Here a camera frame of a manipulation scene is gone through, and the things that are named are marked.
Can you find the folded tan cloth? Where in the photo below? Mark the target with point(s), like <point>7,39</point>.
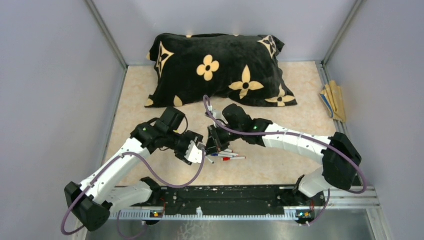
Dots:
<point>332,98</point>

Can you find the aluminium front rail frame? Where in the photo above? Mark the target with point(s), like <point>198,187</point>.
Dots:
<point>339,200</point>

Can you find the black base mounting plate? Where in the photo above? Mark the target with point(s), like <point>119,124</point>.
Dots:
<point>220,200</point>

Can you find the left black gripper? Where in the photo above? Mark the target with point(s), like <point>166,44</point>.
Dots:
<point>185,147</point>

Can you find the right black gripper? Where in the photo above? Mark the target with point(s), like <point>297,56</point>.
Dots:
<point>215,144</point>

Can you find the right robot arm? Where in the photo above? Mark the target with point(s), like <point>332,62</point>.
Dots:
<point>339,159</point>

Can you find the white cable duct strip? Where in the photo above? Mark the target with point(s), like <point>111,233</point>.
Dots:
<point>199,215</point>

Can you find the white marker blue cap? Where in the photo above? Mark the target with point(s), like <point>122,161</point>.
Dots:
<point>224,155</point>

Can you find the black floral pillow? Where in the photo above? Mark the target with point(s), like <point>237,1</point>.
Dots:
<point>242,68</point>

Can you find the white marker pink cap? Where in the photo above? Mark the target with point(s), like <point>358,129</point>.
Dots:
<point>227,152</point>

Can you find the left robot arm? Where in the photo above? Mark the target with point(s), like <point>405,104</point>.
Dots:
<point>97,197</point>

